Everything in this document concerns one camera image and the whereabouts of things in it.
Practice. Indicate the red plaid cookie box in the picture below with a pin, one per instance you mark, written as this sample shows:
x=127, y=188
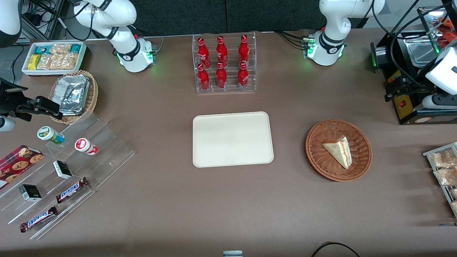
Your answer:
x=18, y=164

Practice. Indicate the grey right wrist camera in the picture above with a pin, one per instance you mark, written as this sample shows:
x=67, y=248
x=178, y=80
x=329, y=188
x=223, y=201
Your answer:
x=6, y=124

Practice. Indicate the Snickers chocolate bar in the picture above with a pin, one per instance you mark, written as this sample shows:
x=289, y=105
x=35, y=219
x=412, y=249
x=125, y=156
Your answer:
x=72, y=190
x=38, y=218

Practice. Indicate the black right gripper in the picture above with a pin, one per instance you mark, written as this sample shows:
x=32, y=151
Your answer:
x=10, y=102

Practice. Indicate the red label white-lid jar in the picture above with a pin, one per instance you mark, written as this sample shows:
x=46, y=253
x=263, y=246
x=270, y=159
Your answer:
x=85, y=146

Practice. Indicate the stainless steel oven tray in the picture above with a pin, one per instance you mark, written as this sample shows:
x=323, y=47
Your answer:
x=419, y=50

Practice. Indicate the small black carton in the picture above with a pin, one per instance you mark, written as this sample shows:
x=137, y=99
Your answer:
x=30, y=192
x=62, y=170

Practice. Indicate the teal snack packet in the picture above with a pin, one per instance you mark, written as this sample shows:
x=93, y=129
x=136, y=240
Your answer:
x=43, y=48
x=75, y=48

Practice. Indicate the green label white-lid jar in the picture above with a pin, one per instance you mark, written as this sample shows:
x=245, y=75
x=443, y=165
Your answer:
x=50, y=135

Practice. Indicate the clear acrylic stepped display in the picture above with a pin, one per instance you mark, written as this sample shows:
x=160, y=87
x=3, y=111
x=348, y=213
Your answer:
x=107, y=142

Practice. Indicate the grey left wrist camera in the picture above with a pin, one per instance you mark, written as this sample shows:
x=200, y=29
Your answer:
x=441, y=101

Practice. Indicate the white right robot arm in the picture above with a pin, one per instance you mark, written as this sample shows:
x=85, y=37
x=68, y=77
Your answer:
x=125, y=50

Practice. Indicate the silver foil packet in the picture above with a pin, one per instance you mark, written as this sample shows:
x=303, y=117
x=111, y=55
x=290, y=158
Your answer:
x=73, y=91
x=69, y=110

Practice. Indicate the brown round wicker basket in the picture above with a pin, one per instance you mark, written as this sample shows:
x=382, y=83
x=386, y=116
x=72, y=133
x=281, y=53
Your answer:
x=319, y=160

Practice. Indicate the cream plastic tray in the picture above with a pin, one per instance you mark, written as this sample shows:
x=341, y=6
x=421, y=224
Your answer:
x=232, y=139

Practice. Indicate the triangular wrapped sandwich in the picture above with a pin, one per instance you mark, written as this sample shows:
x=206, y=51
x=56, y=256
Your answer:
x=339, y=151

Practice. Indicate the black countertop oven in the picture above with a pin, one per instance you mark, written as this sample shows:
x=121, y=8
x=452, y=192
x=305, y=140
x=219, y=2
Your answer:
x=410, y=110

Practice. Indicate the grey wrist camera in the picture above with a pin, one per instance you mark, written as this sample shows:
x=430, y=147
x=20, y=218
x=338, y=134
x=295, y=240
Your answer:
x=6, y=124
x=441, y=101

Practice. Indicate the grey metal snack tray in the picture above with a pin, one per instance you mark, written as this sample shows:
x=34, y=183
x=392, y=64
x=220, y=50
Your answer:
x=428, y=152

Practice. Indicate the yellow snack packet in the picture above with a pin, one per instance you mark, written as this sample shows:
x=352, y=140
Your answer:
x=34, y=61

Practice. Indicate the small grey white object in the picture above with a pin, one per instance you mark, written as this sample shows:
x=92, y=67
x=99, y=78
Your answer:
x=232, y=253

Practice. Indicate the clear acrylic bottle rack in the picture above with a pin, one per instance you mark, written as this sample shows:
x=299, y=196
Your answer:
x=232, y=90

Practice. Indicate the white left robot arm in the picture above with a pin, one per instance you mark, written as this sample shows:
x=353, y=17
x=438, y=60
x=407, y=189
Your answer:
x=330, y=43

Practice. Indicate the clear bag of crackers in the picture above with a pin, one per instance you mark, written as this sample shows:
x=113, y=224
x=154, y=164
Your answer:
x=44, y=62
x=60, y=49
x=57, y=62
x=70, y=61

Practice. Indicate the clear bag of pastries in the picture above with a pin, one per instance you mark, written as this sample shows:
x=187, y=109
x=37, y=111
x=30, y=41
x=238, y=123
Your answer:
x=454, y=193
x=446, y=176
x=444, y=157

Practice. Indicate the red cola bottle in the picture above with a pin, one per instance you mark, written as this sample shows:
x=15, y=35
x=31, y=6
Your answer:
x=221, y=78
x=203, y=80
x=221, y=51
x=242, y=78
x=203, y=53
x=244, y=50

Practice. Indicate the white rectangular snack bin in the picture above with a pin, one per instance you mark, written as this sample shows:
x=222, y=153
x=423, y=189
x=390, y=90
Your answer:
x=25, y=69

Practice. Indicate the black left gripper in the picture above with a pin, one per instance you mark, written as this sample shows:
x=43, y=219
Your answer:
x=408, y=85

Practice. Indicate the light tan wicker basket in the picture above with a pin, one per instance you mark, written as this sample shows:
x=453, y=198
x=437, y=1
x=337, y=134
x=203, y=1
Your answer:
x=92, y=96

